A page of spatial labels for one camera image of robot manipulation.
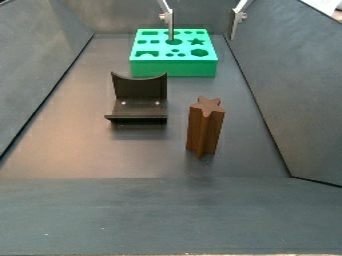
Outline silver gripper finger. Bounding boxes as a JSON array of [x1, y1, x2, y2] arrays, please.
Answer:
[[156, 0, 173, 39], [229, 0, 252, 40]]

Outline brown star prism block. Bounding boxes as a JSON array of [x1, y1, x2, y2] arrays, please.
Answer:
[[185, 96, 225, 158]]

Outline green shape sorter board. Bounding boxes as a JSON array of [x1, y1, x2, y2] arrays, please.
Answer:
[[129, 28, 217, 77]]

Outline black curved holder bracket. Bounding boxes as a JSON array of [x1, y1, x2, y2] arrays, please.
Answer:
[[104, 73, 168, 122]]

